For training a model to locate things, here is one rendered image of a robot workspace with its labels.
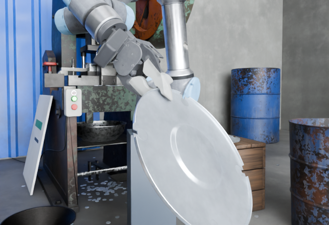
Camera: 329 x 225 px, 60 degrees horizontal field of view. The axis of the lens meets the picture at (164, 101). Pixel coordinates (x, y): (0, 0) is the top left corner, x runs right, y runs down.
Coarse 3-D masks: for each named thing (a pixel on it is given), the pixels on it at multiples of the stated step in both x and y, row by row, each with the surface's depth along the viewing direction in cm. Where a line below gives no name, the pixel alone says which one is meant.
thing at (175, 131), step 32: (160, 96) 54; (160, 128) 48; (192, 128) 55; (160, 160) 44; (192, 160) 48; (224, 160) 57; (160, 192) 39; (192, 192) 45; (224, 192) 50; (192, 224) 40; (224, 224) 45
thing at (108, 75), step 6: (108, 66) 165; (102, 72) 163; (108, 72) 165; (114, 72) 167; (102, 78) 163; (108, 78) 165; (114, 78) 167; (102, 84) 163; (108, 84) 165; (114, 84) 167
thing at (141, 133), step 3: (138, 129) 44; (141, 129) 45; (138, 132) 44; (141, 132) 45; (144, 132) 45; (138, 135) 44; (141, 135) 44; (144, 135) 45; (141, 138) 44; (144, 138) 44
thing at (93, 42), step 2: (86, 34) 177; (88, 34) 173; (90, 34) 170; (86, 36) 177; (88, 36) 173; (90, 36) 170; (86, 38) 177; (88, 38) 173; (90, 38) 170; (86, 40) 177; (88, 40) 174; (90, 40) 170; (92, 40) 169; (94, 40) 170; (86, 42) 177; (88, 42) 174; (90, 42) 170; (92, 42) 169; (94, 42) 170; (96, 42) 168; (86, 44) 177; (88, 44) 174; (90, 44) 170; (92, 44) 169; (94, 44) 170; (96, 44) 170; (98, 44) 170
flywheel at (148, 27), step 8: (144, 0) 204; (152, 0) 194; (136, 8) 216; (144, 8) 205; (152, 8) 194; (160, 8) 185; (136, 16) 217; (152, 16) 195; (160, 16) 178; (136, 24) 213; (144, 24) 205; (152, 24) 195; (136, 32) 209; (144, 32) 198; (152, 32) 188; (144, 40) 201
